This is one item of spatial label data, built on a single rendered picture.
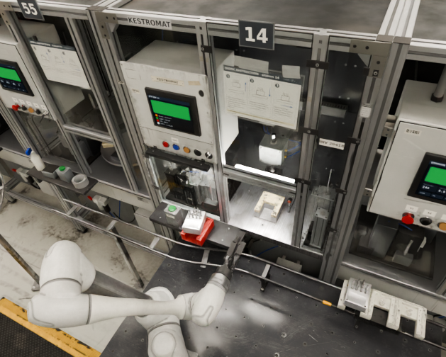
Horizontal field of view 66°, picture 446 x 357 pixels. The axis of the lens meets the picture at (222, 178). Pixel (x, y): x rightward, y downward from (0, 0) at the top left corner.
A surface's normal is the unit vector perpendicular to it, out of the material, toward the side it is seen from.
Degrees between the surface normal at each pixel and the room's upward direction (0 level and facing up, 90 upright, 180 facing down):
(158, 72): 90
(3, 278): 0
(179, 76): 90
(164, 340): 7
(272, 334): 0
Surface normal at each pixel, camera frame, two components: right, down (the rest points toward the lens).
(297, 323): -0.07, -0.71
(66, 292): 0.45, -0.63
